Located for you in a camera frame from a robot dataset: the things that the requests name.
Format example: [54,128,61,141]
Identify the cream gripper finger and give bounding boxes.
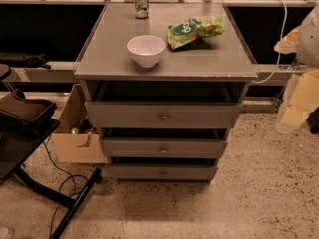
[274,26,301,54]

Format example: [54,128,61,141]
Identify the grey drawer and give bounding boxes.
[110,164,217,181]
[100,138,227,159]
[85,101,242,129]

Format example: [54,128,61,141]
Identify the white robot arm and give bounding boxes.
[274,5,319,68]

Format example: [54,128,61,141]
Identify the grey drawer cabinet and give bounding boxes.
[73,2,259,184]

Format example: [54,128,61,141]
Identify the grey top drawer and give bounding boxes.
[85,101,242,129]

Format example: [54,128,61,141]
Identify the grey bottom drawer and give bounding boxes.
[110,164,217,181]

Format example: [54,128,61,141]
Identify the green chip bag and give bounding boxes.
[167,16,224,50]

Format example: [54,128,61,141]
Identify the white bowl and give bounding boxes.
[127,35,166,68]

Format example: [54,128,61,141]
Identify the green white soda can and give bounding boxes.
[134,0,149,19]

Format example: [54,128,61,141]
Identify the cardboard box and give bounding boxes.
[52,84,108,164]

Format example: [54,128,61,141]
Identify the black rolling stand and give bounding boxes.
[0,64,102,239]

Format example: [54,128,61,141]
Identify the white hanging cable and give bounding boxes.
[251,0,289,85]

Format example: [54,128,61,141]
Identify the black floor cable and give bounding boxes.
[41,140,89,239]

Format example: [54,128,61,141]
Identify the metal railing frame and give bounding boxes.
[0,0,314,92]

